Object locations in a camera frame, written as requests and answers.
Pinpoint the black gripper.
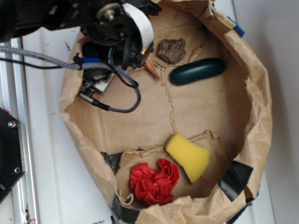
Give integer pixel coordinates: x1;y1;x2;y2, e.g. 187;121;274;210
81;0;161;67

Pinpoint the orange spiral conch shell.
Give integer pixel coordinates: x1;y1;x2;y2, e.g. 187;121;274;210
144;58;162;81

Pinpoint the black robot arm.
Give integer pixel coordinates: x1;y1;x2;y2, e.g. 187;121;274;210
0;0;161;67

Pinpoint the brown rough rock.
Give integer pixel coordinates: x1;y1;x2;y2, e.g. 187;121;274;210
157;38;187;64

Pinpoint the dark green oval stone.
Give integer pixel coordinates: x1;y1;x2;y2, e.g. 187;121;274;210
169;58;226;86

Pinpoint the brown paper bag tray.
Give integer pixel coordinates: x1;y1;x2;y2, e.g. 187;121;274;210
60;0;273;224

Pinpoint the yellow foam sponge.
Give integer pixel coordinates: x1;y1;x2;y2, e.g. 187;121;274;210
165;133;211;183

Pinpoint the red crumpled paper ball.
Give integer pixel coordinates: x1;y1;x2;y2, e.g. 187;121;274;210
129;159;180;206

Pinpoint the white plastic cutting board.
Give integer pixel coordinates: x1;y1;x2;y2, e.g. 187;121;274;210
22;0;275;224

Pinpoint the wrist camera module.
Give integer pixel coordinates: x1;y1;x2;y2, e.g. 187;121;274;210
79;68;114;104

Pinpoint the grey braided cable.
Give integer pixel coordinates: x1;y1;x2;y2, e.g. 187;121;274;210
0;26;142;125

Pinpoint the aluminium extrusion rail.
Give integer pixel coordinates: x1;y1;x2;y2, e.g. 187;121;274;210
0;62;40;224

